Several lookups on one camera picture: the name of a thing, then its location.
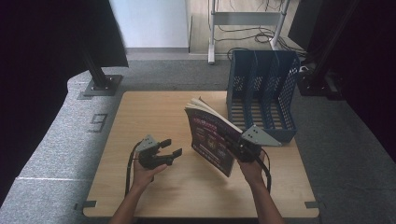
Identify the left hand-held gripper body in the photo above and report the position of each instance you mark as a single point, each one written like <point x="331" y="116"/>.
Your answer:
<point x="151" y="155"/>

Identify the blue plastic file rack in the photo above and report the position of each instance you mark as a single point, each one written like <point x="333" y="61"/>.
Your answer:
<point x="261" y="93"/>

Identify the black curtain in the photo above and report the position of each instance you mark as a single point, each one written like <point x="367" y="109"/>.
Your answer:
<point x="46" y="62"/>
<point x="367" y="62"/>

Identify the white metal stand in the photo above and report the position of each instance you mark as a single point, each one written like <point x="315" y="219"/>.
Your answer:
<point x="246" y="18"/>

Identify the purple paperback book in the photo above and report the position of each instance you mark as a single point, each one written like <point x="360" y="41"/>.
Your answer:
<point x="210" y="140"/>

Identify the black post with base plate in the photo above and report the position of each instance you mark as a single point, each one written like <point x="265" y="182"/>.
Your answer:
<point x="101" y="84"/>
<point x="317" y="84"/>

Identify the person's right hand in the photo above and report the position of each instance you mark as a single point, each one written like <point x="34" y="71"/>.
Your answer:
<point x="250" y="171"/>

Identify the person's left hand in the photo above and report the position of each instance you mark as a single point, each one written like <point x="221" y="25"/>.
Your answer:
<point x="144" y="175"/>

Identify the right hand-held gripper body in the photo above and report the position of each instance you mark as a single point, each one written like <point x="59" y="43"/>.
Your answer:
<point x="253" y="140"/>

